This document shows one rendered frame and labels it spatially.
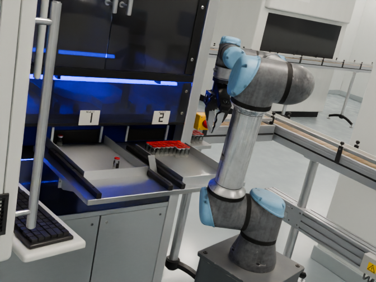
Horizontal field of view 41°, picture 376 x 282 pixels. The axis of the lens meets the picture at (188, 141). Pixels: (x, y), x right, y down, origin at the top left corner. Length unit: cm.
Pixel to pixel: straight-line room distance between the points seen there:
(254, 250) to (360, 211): 180
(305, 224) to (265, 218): 130
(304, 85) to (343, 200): 205
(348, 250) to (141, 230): 105
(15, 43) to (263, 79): 61
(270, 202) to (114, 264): 106
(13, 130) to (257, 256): 81
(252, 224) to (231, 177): 17
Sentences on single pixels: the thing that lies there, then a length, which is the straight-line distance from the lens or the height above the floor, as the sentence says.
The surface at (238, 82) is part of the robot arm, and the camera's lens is 131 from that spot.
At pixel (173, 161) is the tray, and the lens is 205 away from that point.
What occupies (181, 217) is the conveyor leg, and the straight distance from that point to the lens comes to 269.
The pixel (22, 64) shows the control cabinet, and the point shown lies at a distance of 121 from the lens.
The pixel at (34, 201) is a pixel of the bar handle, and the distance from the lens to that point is 137.
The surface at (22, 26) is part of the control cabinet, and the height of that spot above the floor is 142.
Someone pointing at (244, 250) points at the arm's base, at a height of 84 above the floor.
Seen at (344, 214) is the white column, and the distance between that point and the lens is 336.
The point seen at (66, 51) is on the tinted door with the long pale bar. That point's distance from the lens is 186.
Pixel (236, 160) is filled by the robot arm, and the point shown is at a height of 113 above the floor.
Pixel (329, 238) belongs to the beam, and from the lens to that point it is 273.
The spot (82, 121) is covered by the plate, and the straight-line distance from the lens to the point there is 195.
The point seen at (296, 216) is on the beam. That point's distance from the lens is 283.
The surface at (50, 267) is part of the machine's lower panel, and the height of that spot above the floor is 36.
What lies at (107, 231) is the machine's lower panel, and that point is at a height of 49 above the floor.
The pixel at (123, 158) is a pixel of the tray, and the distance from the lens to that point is 199.
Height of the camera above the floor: 157
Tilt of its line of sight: 17 degrees down
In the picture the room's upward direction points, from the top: 12 degrees clockwise
